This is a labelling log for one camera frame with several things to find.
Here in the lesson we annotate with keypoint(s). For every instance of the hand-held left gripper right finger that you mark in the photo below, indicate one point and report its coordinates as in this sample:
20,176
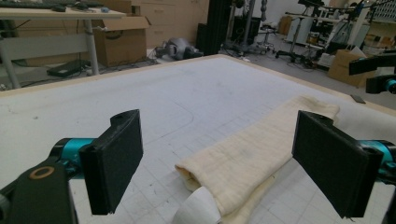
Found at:
330,161

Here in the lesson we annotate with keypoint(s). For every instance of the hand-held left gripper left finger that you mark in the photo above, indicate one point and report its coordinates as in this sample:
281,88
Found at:
112,161

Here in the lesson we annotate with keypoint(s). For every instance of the cream cloth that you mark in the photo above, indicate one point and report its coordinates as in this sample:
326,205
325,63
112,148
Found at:
249,155

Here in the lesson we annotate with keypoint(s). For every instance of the small dark flat object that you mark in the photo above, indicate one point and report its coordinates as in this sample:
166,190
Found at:
358,99

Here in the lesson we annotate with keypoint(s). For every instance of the small cardboard box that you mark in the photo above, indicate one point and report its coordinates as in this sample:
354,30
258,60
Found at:
345,67

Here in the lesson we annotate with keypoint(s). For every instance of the black wheeled stand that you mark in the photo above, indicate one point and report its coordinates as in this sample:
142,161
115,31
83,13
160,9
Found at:
292,46

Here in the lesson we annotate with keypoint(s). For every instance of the flat black device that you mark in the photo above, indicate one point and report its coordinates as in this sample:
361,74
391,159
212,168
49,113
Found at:
67,68

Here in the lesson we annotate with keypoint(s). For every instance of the large open cardboard box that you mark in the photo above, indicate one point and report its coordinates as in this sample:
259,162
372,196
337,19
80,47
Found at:
124,43

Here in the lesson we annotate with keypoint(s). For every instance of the grey machine on floor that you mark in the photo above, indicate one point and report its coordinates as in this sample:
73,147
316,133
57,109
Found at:
180,49

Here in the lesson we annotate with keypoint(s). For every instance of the light wooden cabinet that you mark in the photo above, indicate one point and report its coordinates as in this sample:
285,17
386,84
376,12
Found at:
169,21

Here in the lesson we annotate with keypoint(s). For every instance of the small blue object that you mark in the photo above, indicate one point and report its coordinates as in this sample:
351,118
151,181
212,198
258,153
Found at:
105,9

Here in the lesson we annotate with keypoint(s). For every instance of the wooden desk with white legs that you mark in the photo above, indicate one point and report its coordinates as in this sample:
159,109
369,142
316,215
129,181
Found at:
46,14

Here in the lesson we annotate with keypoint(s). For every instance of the black computer mouse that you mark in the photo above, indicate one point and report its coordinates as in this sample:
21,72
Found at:
58,8

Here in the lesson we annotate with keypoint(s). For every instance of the black column stand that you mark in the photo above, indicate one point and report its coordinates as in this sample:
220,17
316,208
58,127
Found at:
214,26

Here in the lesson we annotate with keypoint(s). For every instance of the black keyboard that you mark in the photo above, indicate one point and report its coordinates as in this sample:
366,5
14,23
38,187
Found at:
18,4

